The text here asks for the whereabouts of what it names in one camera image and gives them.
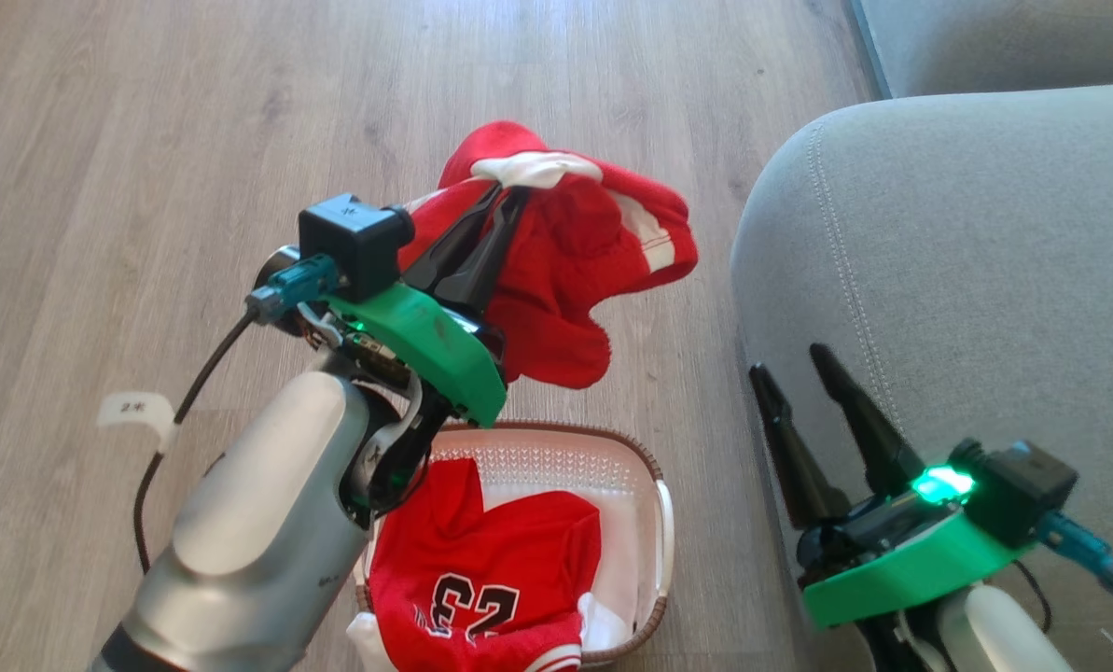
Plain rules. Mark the white basket with brown rim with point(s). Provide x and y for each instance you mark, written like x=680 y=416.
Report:
x=645 y=523

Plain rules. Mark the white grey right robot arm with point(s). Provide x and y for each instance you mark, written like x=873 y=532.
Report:
x=985 y=635

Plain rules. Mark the red jersey number 23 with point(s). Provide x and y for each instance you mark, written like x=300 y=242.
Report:
x=481 y=560

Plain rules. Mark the red garment with white trim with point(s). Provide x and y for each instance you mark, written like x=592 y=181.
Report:
x=565 y=271

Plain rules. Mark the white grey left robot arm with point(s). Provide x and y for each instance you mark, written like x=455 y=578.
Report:
x=267 y=523

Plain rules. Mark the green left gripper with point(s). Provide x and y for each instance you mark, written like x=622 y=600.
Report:
x=435 y=350

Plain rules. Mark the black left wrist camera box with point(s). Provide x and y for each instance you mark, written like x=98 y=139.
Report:
x=351 y=238

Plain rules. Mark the grey sofa cushion with seam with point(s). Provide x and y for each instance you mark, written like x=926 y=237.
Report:
x=966 y=243

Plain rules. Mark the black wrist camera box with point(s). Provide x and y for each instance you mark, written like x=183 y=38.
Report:
x=1018 y=490
x=351 y=238

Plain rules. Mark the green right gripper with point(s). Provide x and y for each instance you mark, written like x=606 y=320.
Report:
x=901 y=565

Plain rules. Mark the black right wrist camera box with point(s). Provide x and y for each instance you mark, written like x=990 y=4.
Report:
x=1018 y=490

